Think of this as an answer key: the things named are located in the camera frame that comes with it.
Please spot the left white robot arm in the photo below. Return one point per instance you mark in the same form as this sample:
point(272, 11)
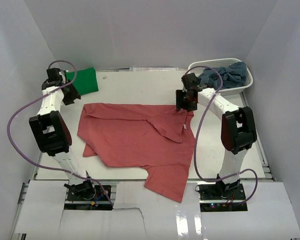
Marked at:
point(53, 136)

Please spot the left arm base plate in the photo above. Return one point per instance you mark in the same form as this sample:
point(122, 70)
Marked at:
point(92, 200)

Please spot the blue t shirt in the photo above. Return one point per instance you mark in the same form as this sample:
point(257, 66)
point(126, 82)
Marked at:
point(233, 76)

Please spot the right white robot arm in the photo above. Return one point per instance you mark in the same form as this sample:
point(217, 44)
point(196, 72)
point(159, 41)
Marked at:
point(238, 130)

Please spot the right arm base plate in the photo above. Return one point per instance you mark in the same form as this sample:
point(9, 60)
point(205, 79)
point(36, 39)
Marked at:
point(212, 201)

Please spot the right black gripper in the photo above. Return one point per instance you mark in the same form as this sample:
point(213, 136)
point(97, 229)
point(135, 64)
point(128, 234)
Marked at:
point(179, 96)

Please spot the red t shirt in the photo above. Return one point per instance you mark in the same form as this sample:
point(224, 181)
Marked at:
point(157, 138)

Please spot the folded green t shirt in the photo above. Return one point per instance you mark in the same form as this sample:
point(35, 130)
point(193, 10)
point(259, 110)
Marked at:
point(86, 81)

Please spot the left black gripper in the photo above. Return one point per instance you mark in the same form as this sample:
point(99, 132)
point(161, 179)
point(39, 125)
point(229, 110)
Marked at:
point(74, 95)

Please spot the white plastic basket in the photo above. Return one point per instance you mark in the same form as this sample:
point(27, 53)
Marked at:
point(198, 67)

